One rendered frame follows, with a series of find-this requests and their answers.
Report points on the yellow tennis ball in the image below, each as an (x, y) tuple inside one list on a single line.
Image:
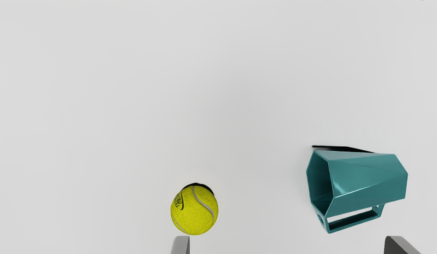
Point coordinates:
[(194, 211)]

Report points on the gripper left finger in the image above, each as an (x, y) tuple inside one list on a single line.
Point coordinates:
[(180, 246)]

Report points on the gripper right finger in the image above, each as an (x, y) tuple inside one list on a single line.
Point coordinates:
[(399, 247)]

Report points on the teal faceted mug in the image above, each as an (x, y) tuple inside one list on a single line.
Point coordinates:
[(359, 180)]

